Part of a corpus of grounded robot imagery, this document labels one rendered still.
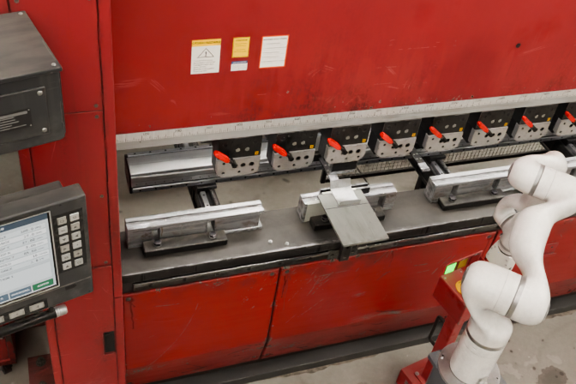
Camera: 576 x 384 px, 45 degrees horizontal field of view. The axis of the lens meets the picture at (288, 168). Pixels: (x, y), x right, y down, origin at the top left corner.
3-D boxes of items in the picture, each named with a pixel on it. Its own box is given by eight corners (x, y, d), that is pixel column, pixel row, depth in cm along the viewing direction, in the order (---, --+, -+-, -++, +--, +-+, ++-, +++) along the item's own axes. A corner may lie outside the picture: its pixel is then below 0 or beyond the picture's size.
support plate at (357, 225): (343, 247, 247) (343, 245, 246) (316, 196, 265) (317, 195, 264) (388, 239, 252) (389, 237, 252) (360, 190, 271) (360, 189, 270)
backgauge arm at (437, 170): (440, 207, 307) (448, 183, 298) (380, 119, 352) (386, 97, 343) (455, 205, 310) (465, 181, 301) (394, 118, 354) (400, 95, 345)
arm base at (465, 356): (512, 387, 210) (533, 351, 198) (459, 405, 203) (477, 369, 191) (476, 337, 223) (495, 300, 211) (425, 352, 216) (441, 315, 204)
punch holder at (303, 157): (272, 171, 244) (277, 134, 234) (265, 156, 250) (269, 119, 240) (312, 166, 249) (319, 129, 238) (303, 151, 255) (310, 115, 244)
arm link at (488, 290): (502, 357, 195) (532, 303, 180) (439, 328, 200) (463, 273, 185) (512, 327, 204) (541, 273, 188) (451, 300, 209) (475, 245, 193)
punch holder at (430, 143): (423, 153, 263) (435, 117, 253) (413, 138, 269) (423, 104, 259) (458, 148, 268) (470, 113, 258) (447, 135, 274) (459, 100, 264)
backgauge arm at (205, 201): (205, 243, 274) (207, 218, 265) (172, 141, 318) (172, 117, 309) (225, 240, 276) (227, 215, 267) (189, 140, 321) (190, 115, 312)
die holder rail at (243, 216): (128, 249, 249) (127, 230, 243) (125, 237, 253) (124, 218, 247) (261, 228, 265) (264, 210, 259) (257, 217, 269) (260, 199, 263)
